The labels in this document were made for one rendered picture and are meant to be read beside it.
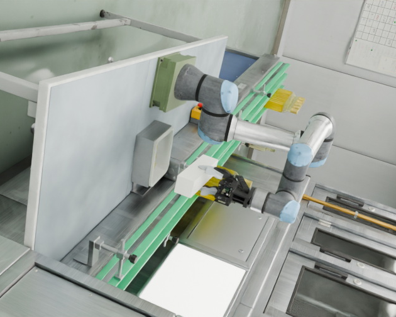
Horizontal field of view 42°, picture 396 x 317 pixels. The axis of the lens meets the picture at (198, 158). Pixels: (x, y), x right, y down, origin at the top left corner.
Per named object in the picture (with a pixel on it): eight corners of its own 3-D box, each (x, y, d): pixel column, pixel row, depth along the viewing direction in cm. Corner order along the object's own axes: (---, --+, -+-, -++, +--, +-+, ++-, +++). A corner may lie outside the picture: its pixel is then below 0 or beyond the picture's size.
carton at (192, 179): (177, 175, 166) (194, 181, 164) (203, 154, 187) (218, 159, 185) (173, 192, 168) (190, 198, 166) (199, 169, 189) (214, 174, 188)
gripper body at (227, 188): (217, 180, 167) (251, 193, 163) (224, 172, 174) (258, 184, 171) (211, 200, 170) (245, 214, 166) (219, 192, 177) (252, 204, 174)
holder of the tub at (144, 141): (129, 192, 215) (146, 198, 213) (136, 134, 201) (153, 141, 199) (148, 173, 229) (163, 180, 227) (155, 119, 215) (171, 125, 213)
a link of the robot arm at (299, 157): (346, 107, 200) (316, 159, 161) (337, 131, 206) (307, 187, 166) (317, 97, 203) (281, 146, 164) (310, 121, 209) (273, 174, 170)
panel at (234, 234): (127, 310, 187) (212, 348, 179) (128, 304, 186) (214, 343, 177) (214, 194, 262) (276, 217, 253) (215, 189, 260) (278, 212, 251)
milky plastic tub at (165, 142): (131, 182, 212) (150, 189, 210) (136, 135, 201) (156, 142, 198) (150, 164, 226) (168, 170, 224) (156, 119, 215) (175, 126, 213)
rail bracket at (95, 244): (72, 263, 176) (129, 288, 171) (74, 225, 168) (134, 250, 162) (80, 255, 180) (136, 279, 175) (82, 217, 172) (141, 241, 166)
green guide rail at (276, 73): (183, 165, 227) (199, 171, 225) (183, 163, 226) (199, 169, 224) (280, 62, 371) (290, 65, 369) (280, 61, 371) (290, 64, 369)
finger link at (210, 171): (197, 163, 169) (220, 179, 168) (203, 158, 174) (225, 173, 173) (193, 170, 171) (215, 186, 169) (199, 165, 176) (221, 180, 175)
